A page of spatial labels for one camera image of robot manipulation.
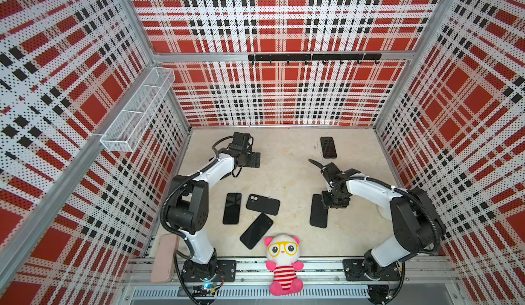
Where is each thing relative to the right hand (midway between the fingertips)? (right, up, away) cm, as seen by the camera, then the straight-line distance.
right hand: (331, 207), depth 87 cm
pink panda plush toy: (-22, -11, -16) cm, 29 cm away
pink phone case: (-66, -16, -14) cm, 69 cm away
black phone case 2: (-5, -4, 0) cm, 7 cm away
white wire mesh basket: (-92, +35, +5) cm, 98 cm away
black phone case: (-30, 0, +3) cm, 30 cm away
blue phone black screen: (-32, -8, -4) cm, 34 cm away
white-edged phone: (+6, +26, +28) cm, 38 cm away
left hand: (-36, +19, +7) cm, 41 cm away
